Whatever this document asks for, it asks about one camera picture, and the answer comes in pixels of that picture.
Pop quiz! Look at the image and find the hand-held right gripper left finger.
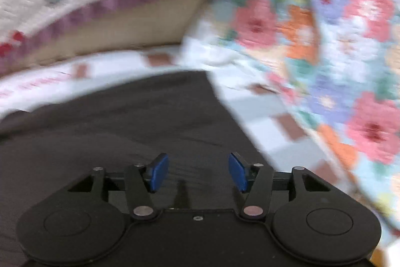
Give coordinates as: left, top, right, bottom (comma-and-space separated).
67, 153, 170, 220

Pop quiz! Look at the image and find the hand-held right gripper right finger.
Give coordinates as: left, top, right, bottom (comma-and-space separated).
228, 152, 331, 220

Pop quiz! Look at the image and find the dark grey knit sweater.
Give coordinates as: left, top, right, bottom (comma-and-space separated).
0, 69, 276, 267

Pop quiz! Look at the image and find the checked mat with dog print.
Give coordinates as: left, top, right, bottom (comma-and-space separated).
0, 45, 360, 192

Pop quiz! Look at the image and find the beige bed side panel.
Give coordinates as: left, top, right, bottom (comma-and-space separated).
29, 0, 211, 66

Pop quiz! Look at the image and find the floral patchwork quilt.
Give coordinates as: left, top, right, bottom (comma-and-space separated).
183, 0, 400, 267

